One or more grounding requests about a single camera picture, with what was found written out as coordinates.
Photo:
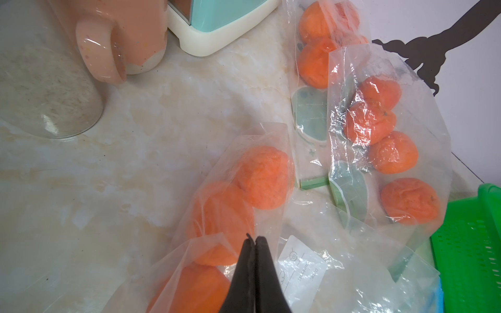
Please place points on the clear glass cup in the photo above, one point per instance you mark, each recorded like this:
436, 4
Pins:
46, 89

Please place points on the green plastic basket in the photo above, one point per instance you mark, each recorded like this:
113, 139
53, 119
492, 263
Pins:
466, 252

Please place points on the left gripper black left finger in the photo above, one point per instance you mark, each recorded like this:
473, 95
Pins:
241, 294

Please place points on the blue-zip clear bag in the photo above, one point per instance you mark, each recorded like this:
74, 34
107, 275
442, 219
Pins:
324, 261

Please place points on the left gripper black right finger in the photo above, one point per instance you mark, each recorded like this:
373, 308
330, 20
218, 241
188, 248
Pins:
268, 292

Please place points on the pink ceramic mug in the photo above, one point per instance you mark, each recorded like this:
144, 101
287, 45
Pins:
115, 38

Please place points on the mint green toaster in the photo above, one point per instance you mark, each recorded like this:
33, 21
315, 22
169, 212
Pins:
204, 27

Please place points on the green-zip bag of oranges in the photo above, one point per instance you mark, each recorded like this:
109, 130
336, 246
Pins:
390, 150

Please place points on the rear green-zip bag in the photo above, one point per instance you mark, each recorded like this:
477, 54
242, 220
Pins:
312, 30

